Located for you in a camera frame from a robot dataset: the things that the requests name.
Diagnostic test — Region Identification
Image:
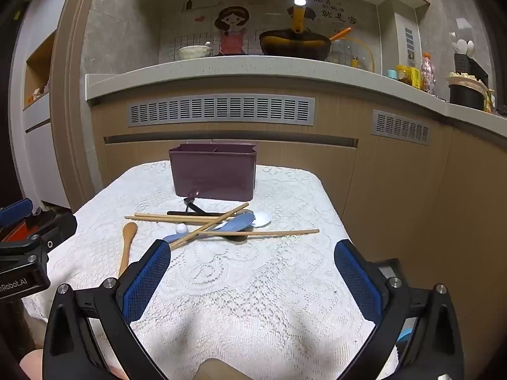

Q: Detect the white shelf cabinet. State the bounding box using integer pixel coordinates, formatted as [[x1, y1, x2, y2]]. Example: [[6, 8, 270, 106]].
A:
[[11, 0, 82, 210]]

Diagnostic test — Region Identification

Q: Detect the blue plastic spoon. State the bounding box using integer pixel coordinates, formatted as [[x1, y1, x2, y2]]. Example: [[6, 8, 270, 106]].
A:
[[163, 212, 255, 244]]

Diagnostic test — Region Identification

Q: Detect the black wok with yellow handle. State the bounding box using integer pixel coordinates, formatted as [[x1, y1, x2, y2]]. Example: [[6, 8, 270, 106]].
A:
[[259, 0, 332, 60]]

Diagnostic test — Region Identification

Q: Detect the black pot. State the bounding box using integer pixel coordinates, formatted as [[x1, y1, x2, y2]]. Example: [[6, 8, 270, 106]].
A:
[[447, 72, 489, 111]]

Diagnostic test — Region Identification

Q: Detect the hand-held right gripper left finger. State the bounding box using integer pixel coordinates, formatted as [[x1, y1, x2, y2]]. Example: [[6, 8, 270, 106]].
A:
[[43, 239, 175, 380]]

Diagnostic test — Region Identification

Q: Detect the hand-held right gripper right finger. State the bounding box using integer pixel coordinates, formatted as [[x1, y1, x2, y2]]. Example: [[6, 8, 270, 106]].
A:
[[334, 239, 465, 380]]

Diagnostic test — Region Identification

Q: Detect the short grey vent grille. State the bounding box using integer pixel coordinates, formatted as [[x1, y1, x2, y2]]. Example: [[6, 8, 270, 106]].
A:
[[372, 109, 432, 145]]

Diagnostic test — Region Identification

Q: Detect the speckled kitchen countertop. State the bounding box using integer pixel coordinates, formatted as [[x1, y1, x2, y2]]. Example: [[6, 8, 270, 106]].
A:
[[85, 55, 507, 128]]

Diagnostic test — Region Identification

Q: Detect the tan object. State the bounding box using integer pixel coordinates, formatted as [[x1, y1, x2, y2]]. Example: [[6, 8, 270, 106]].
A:
[[196, 358, 249, 380]]

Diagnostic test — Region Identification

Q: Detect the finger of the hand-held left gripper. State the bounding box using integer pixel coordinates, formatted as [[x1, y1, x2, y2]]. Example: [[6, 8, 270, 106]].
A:
[[0, 199, 33, 224], [16, 211, 78, 254]]

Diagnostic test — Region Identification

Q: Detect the yellow jar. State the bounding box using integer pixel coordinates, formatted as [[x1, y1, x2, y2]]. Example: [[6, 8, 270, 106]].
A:
[[395, 65, 421, 89]]

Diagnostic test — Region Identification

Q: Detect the cartoon wall sticker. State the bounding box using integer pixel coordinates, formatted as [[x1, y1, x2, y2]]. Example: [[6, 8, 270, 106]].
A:
[[214, 6, 251, 56]]

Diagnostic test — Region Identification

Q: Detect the wooden spoon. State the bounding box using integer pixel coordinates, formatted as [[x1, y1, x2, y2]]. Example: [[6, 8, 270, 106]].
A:
[[118, 222, 138, 279]]

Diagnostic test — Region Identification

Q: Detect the purple plastic utensil holder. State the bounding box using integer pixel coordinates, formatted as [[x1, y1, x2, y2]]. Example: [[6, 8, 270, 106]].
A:
[[169, 142, 258, 201]]

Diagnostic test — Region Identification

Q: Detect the white lace tablecloth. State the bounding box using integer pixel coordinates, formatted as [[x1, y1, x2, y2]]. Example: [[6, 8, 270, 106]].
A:
[[24, 161, 401, 380]]

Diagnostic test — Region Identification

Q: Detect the black spoon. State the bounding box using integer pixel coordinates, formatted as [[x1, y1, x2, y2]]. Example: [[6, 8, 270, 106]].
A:
[[167, 197, 217, 218]]

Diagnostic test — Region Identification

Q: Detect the grey wall socket panel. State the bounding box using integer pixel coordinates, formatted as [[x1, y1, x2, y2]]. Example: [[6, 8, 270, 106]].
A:
[[403, 26, 416, 59]]

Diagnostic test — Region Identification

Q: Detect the black utensil rack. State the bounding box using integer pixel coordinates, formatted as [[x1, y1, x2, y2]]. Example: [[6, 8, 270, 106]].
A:
[[452, 39, 489, 82]]

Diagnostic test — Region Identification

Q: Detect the wooden kitchen cabinet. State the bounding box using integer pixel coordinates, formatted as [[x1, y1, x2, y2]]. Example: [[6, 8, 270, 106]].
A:
[[104, 87, 507, 380]]

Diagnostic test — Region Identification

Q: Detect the white bowl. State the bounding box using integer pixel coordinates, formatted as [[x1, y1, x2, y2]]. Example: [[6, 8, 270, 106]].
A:
[[178, 41, 215, 61]]

